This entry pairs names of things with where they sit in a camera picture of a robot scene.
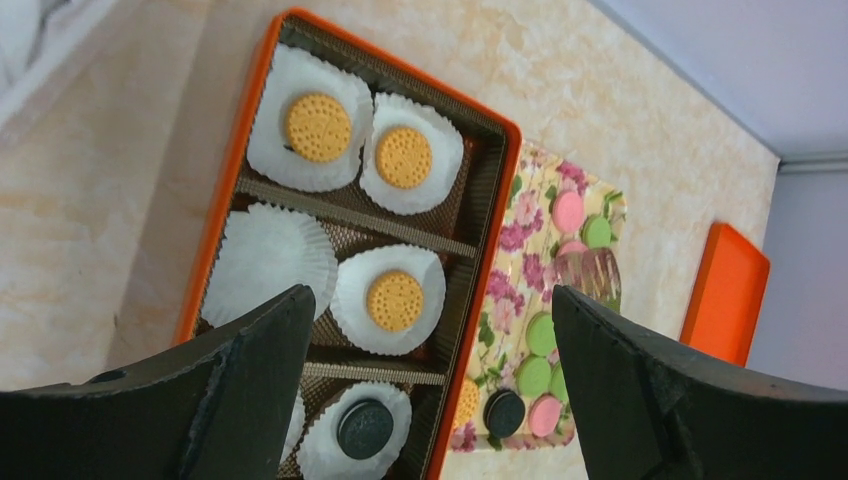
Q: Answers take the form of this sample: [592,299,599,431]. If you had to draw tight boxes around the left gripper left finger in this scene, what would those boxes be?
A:
[1,285,315,479]

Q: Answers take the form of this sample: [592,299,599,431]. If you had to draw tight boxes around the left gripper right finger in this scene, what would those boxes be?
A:
[552,286,847,479]

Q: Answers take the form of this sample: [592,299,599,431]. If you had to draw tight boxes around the black cookie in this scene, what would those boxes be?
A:
[483,389,526,439]
[336,398,394,460]

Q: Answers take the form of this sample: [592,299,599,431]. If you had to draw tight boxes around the yellow cookie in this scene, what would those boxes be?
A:
[281,93,353,164]
[366,270,424,333]
[375,127,433,190]
[452,377,480,429]

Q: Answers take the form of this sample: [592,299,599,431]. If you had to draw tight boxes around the metal tongs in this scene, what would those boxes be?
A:
[553,247,623,313]

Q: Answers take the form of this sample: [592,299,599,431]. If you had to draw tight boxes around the paper cup front right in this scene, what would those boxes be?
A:
[279,388,306,466]

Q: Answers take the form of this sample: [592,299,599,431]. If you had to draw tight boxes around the green cookie right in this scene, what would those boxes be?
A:
[548,362,569,404]

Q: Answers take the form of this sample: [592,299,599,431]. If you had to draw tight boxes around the green cookie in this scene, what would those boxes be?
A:
[515,355,552,397]
[581,215,612,249]
[525,311,557,357]
[548,362,569,404]

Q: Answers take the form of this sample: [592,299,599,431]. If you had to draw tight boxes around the pink cookie front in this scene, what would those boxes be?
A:
[527,394,563,437]

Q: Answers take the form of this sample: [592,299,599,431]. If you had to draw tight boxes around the pink cookie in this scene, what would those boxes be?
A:
[527,394,563,437]
[551,191,586,234]
[556,240,589,257]

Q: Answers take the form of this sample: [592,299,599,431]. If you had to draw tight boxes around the green cookie lower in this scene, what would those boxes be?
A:
[515,355,552,397]

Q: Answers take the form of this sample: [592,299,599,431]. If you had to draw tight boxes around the green cookie middle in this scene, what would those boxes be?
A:
[525,311,557,357]

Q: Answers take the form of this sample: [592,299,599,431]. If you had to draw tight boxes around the orange box lid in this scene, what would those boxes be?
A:
[679,222,771,367]

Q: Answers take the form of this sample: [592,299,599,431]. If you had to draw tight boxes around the black cookie front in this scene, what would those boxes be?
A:
[483,389,526,439]

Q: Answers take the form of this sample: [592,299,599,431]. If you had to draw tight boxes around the paper cup middle left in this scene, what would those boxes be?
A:
[201,203,338,328]

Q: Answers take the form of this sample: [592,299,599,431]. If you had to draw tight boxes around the green cookie back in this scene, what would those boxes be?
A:
[581,215,612,249]

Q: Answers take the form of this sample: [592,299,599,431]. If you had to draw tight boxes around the paper cup middle right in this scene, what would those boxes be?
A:
[330,244,446,356]

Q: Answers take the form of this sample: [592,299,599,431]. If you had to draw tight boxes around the floral serving tray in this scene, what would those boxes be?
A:
[450,141,627,452]

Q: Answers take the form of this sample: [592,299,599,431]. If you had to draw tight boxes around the pink cookie back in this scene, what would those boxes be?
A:
[551,191,586,234]

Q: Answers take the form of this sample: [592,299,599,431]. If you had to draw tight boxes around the orange cookie box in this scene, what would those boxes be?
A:
[175,8,522,479]

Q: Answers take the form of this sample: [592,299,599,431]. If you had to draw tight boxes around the paper cup back left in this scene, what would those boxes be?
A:
[246,44,374,192]

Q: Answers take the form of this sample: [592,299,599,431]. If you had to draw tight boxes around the paper cup back right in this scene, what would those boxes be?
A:
[359,93,464,216]

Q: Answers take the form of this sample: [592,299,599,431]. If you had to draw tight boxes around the white plastic basket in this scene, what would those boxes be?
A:
[1,1,136,137]

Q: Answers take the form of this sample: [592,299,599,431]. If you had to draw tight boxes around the white cloth in basket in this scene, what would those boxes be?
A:
[1,0,65,94]

